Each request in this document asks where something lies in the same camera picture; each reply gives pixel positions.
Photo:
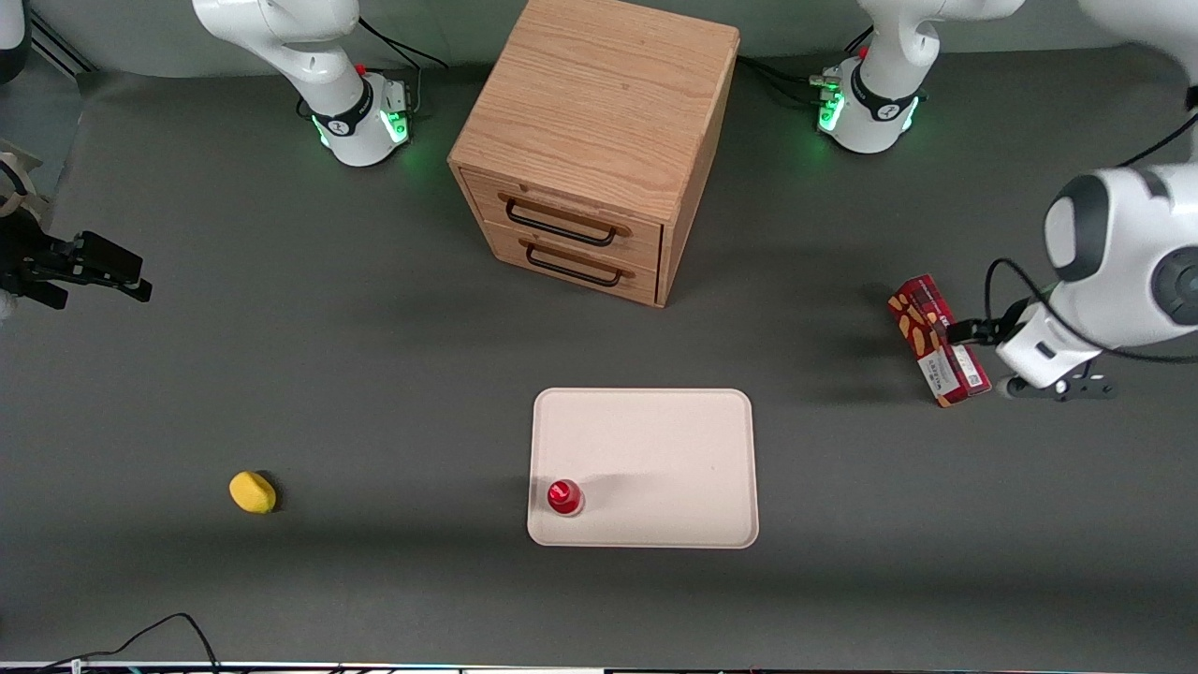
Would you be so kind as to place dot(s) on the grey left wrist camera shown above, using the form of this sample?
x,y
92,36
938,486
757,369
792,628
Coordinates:
x,y
1067,388

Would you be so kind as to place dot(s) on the yellow lemon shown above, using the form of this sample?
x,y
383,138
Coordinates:
x,y
252,491

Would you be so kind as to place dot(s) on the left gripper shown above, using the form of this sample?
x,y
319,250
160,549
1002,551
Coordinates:
x,y
979,329

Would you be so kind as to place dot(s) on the beige tape bundle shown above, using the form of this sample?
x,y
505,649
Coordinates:
x,y
17,183

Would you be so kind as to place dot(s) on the wooden drawer cabinet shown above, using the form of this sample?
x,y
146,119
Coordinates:
x,y
599,94

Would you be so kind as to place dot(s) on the small red cup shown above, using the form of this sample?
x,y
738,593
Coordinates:
x,y
564,496

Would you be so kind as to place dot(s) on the wooden drawer front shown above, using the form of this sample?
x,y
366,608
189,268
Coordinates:
x,y
585,267
571,215

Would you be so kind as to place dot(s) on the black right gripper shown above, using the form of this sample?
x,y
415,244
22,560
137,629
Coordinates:
x,y
28,259

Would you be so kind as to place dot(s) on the red tartan cookie box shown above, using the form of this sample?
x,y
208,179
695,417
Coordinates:
x,y
922,328

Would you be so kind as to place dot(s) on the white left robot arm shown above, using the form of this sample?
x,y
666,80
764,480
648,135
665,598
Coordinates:
x,y
1123,253

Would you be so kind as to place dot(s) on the beige plastic tray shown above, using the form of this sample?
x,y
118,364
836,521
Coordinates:
x,y
655,459

